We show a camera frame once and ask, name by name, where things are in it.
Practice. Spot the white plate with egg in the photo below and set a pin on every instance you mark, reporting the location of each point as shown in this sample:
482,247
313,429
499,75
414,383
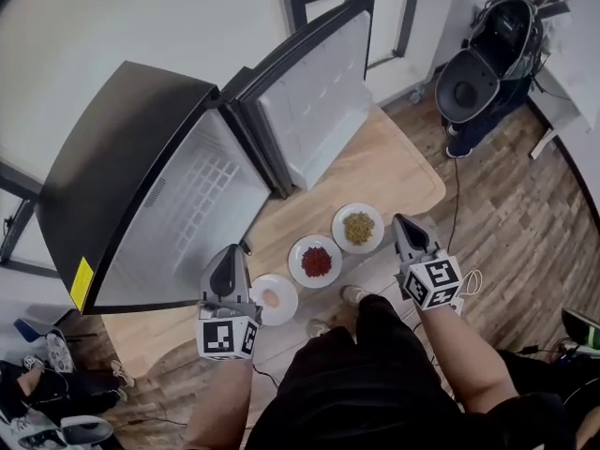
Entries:
286,293

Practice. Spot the white power strip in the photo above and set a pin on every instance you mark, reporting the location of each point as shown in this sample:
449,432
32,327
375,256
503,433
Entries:
457,306

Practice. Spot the black framed window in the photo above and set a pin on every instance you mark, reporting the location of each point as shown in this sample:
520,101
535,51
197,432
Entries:
408,12
19,223

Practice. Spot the person's right shoe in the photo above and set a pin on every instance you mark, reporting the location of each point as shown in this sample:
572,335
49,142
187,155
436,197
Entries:
354,294

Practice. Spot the clear plastic bottle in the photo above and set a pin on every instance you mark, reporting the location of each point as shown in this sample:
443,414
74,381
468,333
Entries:
417,95

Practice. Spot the person's right forearm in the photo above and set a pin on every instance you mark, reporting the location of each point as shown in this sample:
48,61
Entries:
464,359

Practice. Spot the black mini fridge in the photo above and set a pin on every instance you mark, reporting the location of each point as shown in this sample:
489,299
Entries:
117,134

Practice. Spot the white desk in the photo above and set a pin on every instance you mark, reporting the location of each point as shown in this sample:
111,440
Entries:
572,87

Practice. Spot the pile of red beans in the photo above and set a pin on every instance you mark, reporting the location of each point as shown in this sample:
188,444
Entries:
316,261

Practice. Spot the white plate with red beans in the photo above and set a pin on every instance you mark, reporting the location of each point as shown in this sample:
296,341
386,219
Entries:
297,270

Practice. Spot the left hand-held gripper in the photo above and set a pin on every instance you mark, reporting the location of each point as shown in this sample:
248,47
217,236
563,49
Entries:
220,338

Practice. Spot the person's left shoe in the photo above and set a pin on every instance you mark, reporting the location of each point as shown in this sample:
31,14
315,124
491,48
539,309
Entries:
321,328

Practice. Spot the brown egg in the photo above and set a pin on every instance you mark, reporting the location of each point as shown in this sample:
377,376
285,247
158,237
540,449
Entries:
272,298

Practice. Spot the white plate with yellow grains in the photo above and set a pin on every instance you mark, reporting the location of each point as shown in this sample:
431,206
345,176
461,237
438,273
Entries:
340,237

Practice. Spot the person's left forearm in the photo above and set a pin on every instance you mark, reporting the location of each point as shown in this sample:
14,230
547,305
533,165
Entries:
220,406

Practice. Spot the floral cushion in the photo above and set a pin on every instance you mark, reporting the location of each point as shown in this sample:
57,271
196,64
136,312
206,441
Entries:
58,352

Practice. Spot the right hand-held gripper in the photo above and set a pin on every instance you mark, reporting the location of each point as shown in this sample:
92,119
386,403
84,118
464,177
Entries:
433,281

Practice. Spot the person's shoe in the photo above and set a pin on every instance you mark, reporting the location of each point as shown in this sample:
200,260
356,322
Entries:
321,328
354,294

